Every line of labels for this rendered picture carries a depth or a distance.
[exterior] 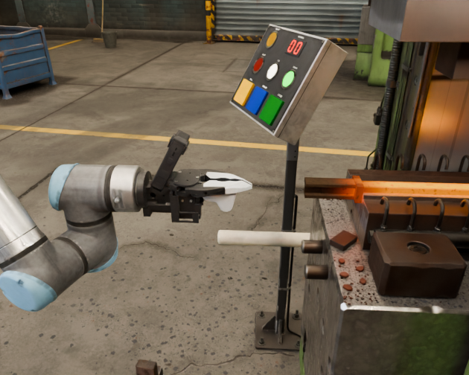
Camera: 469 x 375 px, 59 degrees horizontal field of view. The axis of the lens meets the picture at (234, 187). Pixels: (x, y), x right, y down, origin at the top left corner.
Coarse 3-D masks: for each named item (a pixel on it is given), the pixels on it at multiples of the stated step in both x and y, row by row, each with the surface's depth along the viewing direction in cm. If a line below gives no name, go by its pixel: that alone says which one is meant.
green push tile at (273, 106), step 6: (270, 96) 118; (270, 102) 117; (276, 102) 114; (282, 102) 112; (264, 108) 119; (270, 108) 116; (276, 108) 114; (264, 114) 118; (270, 114) 115; (276, 114) 113; (264, 120) 117; (270, 120) 114
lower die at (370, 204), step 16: (368, 176) 83; (384, 176) 83; (400, 176) 83; (416, 176) 83; (432, 176) 83; (448, 176) 86; (464, 176) 86; (352, 208) 83; (368, 208) 72; (384, 208) 72; (400, 208) 72; (432, 208) 72; (448, 208) 72; (464, 208) 72; (368, 224) 72; (400, 224) 72; (416, 224) 71; (432, 224) 71; (448, 224) 71; (464, 224) 71
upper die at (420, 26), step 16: (384, 0) 65; (400, 0) 58; (416, 0) 55; (432, 0) 55; (448, 0) 55; (464, 0) 55; (384, 16) 65; (400, 16) 58; (416, 16) 56; (432, 16) 56; (448, 16) 56; (464, 16) 56; (384, 32) 65; (400, 32) 58; (416, 32) 57; (432, 32) 57; (448, 32) 57; (464, 32) 57
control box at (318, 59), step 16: (272, 32) 129; (288, 32) 122; (272, 48) 126; (304, 48) 112; (320, 48) 106; (336, 48) 107; (272, 64) 123; (288, 64) 117; (304, 64) 110; (320, 64) 108; (336, 64) 110; (240, 80) 137; (256, 80) 129; (272, 80) 121; (304, 80) 108; (320, 80) 110; (288, 96) 112; (304, 96) 110; (320, 96) 112; (288, 112) 111; (304, 112) 112; (272, 128) 113; (288, 128) 113; (304, 128) 115
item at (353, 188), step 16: (352, 176) 78; (304, 192) 78; (320, 192) 78; (336, 192) 77; (352, 192) 77; (368, 192) 76; (384, 192) 76; (400, 192) 76; (416, 192) 75; (432, 192) 75; (448, 192) 75; (464, 192) 75
